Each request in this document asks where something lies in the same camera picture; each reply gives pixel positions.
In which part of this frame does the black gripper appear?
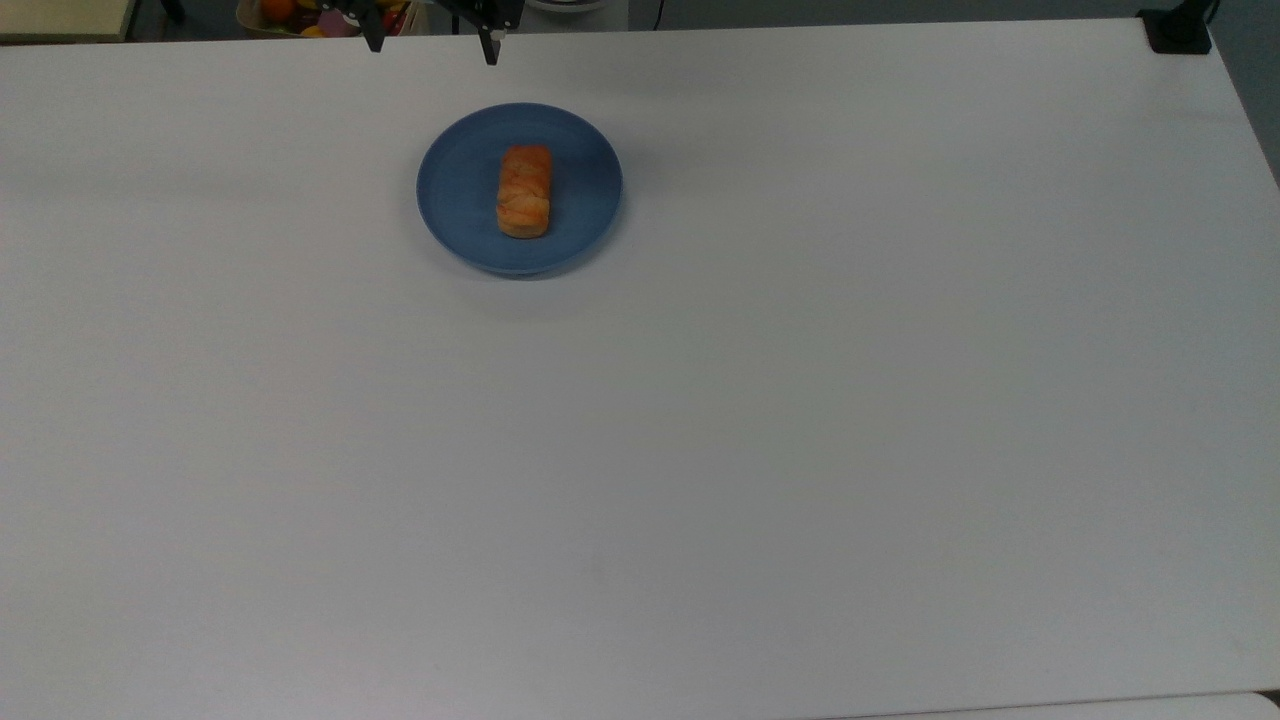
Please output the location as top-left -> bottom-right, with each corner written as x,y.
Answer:
320,0 -> 526,68

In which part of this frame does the orange-brown bread loaf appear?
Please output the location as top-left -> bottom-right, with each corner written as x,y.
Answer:
496,145 -> 554,240

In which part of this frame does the fruit basket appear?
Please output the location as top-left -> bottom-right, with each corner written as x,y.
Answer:
235,0 -> 431,40

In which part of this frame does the white round object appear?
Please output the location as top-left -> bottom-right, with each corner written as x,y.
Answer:
524,0 -> 630,32

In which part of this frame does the blue round plate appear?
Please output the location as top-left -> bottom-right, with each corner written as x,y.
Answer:
416,102 -> 624,276

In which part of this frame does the beige cabinet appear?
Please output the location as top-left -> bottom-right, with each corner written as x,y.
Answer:
0,0 -> 139,44

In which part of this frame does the black table clamp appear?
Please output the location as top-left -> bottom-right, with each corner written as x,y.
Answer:
1138,0 -> 1219,55

